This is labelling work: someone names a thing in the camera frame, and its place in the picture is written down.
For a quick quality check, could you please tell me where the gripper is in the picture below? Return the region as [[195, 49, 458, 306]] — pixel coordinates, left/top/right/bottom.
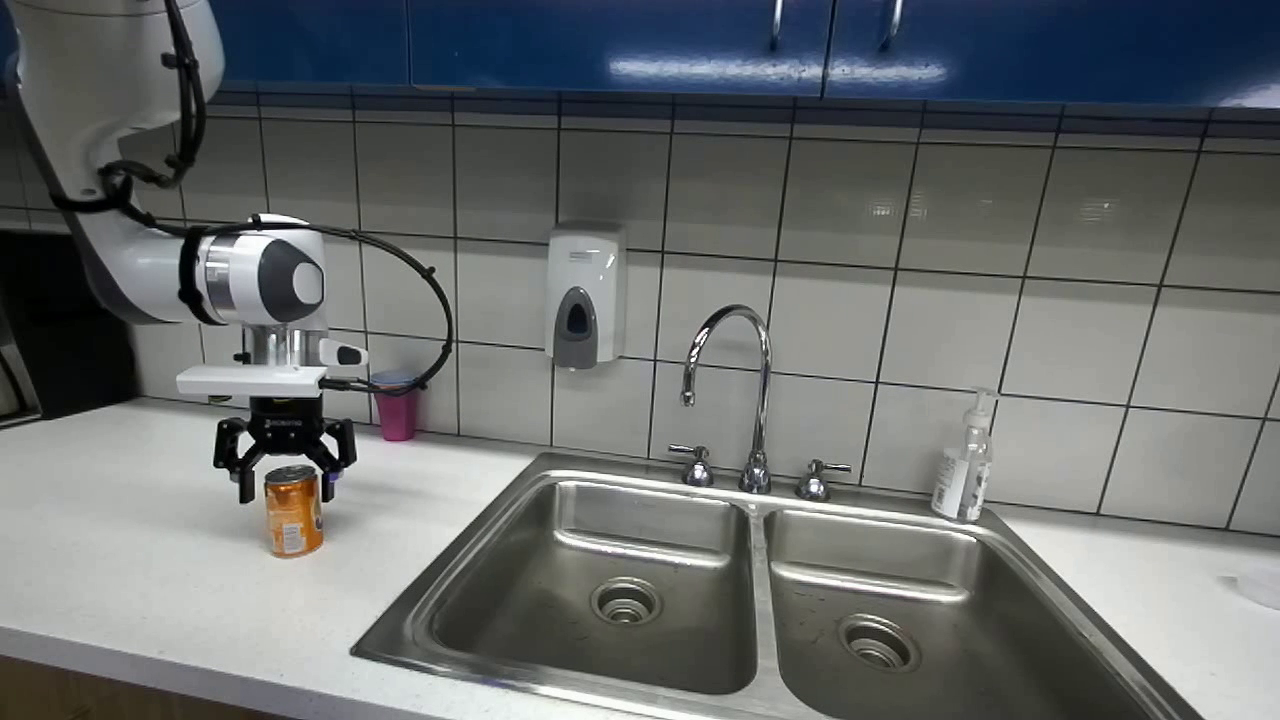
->
[[212, 396, 359, 505]]

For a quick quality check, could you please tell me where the orange can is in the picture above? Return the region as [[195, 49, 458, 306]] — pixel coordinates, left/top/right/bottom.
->
[[264, 464, 325, 559]]

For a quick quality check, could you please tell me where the steel double sink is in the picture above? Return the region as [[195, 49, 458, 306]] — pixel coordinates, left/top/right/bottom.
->
[[349, 451, 1207, 720]]

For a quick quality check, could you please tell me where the pink cup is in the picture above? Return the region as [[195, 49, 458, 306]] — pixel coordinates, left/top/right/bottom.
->
[[370, 370, 422, 443]]

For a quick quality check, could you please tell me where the black appliance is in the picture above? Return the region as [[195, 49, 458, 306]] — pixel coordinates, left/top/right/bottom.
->
[[0, 228, 138, 429]]

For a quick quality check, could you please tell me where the chrome tap lever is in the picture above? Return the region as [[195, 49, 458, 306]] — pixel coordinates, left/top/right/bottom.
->
[[795, 458, 854, 503], [667, 443, 716, 489]]

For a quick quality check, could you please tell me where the blue cabinet door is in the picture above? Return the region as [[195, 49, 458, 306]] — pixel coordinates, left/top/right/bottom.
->
[[407, 0, 833, 99], [208, 0, 412, 90], [824, 0, 1280, 110]]

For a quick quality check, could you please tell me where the chrome gooseneck tap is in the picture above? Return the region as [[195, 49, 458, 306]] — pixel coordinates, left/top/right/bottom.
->
[[679, 304, 775, 496]]

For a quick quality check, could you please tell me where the clear pump bottle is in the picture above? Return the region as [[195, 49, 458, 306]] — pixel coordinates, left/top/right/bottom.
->
[[929, 387, 1002, 525]]

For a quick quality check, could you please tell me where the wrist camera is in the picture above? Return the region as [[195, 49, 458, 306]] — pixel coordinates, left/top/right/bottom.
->
[[176, 364, 330, 399]]

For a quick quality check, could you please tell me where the white wall soap dispenser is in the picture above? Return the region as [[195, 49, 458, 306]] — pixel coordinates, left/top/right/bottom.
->
[[544, 221, 629, 372]]

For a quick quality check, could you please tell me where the blue wall cabinet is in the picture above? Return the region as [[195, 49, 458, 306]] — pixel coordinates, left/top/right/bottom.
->
[[205, 0, 1280, 111]]

